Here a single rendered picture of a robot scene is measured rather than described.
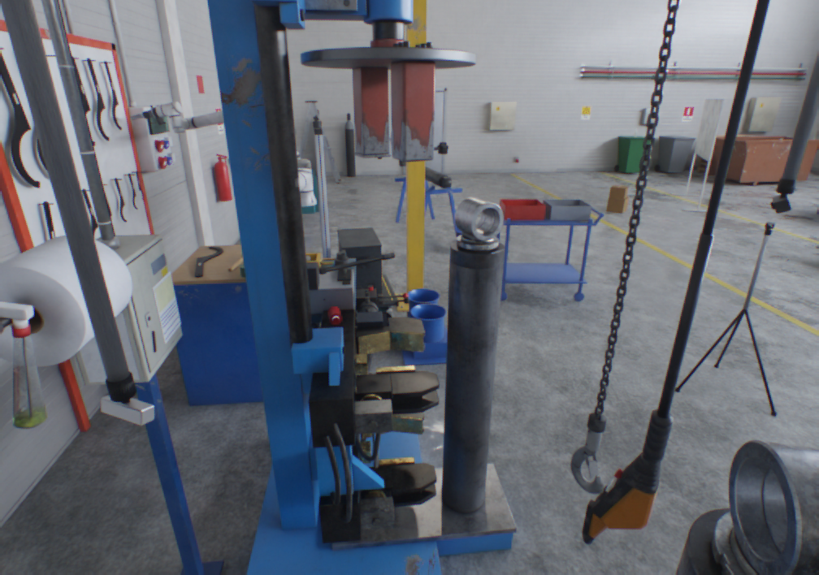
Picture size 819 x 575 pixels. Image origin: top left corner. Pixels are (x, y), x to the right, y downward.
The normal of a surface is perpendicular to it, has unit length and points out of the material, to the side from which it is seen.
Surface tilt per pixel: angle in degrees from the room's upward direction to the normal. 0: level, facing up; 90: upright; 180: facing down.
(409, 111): 90
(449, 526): 0
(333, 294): 90
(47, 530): 0
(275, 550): 0
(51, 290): 90
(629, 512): 90
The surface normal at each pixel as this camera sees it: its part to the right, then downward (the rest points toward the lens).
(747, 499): -0.18, -0.28
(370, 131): 0.41, 0.33
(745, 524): -0.07, -0.76
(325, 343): 0.00, -0.93
